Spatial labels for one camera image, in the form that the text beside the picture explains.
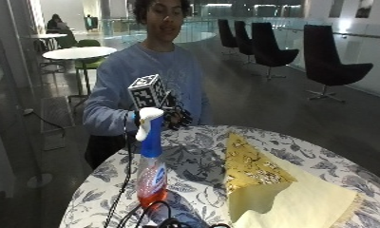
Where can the white marker cube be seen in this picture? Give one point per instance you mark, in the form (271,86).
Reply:
(146,91)

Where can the floral tablecloth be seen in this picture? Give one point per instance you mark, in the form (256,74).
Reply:
(189,164)

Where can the blue white spray bottle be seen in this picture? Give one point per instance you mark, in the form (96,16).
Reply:
(150,164)

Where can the person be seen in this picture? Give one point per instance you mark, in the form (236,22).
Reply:
(54,22)
(126,76)

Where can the yellow gold patterned cloth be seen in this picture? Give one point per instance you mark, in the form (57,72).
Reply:
(257,177)

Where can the green chair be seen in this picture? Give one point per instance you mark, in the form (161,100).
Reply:
(66,39)
(88,61)

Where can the black swivel chair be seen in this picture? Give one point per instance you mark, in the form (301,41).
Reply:
(242,39)
(267,47)
(329,63)
(225,34)

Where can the dark floor mat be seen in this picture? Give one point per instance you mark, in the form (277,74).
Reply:
(54,114)

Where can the white round table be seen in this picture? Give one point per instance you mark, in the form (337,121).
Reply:
(45,35)
(77,52)

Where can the round floor stand base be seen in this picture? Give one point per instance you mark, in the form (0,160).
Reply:
(39,180)

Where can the metal handrail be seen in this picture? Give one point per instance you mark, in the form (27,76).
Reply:
(358,35)

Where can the dark wall picture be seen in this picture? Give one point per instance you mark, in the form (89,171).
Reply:
(363,8)

